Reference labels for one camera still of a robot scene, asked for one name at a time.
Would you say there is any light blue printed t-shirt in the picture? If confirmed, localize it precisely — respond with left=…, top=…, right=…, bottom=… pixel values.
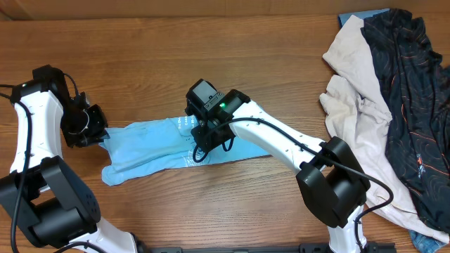
left=98, top=103, right=271, bottom=187

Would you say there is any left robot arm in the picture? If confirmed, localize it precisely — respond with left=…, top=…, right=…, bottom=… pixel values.
left=1, top=65, right=148, bottom=253

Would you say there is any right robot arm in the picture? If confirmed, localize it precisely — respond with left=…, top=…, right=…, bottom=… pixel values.
left=185, top=79, right=370, bottom=252

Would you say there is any beige garment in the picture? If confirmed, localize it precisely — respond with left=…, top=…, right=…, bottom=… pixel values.
left=319, top=15, right=449, bottom=244

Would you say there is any dark blue folded cloth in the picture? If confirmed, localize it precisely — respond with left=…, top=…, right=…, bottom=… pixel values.
left=338, top=8, right=389, bottom=27

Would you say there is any dark patterned garment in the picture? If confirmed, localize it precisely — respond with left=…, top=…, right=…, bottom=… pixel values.
left=361, top=9, right=449, bottom=233

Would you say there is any blue denim garment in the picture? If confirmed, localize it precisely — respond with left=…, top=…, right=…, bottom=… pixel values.
left=409, top=230, right=446, bottom=253

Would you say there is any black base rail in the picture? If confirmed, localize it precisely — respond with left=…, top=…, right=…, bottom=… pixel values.
left=147, top=242, right=397, bottom=253

